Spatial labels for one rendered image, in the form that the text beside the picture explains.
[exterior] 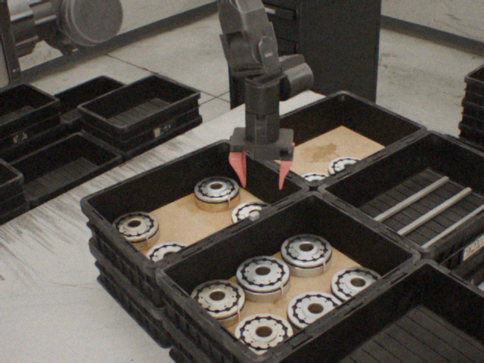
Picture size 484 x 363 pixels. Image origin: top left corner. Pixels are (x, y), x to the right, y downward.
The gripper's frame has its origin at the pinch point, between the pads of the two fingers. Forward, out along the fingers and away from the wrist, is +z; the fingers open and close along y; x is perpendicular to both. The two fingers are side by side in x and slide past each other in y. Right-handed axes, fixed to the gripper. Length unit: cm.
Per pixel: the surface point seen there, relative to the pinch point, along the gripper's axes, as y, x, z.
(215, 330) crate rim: 5.4, 22.8, 14.1
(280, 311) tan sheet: -4.2, 7.6, 23.4
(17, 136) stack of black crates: 105, -113, 56
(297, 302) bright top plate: -7.2, 8.0, 20.5
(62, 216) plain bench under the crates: 56, -37, 37
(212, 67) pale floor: 58, -301, 104
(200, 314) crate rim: 8.4, 19.8, 13.9
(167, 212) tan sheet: 23.6, -23.1, 23.7
